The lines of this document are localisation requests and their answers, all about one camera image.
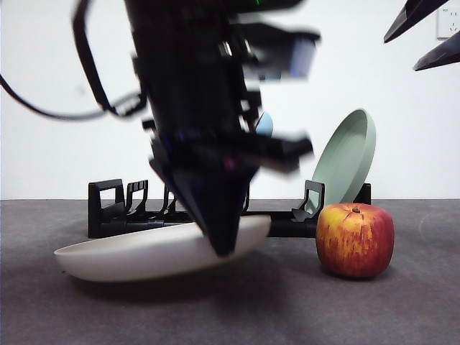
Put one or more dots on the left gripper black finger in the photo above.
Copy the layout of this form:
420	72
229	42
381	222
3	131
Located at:
215	208

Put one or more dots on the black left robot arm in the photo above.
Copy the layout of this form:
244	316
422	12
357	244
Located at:
187	72

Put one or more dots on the blue round plate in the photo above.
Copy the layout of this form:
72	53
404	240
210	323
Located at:
265	124

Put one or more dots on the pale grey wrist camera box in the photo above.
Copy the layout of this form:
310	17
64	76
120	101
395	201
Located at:
304	55

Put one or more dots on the red yellow apple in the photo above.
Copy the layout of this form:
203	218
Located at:
354	240

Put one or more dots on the black plate rack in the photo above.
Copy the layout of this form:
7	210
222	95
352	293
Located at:
287	226

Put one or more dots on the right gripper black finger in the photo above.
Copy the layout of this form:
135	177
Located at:
442	54
413	18

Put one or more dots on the cream yellow round plate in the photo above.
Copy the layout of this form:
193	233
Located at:
125	258

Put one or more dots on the white wall socket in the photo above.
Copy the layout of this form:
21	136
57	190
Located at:
451	23

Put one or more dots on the green round plate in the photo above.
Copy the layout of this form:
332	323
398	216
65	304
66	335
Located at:
345	161

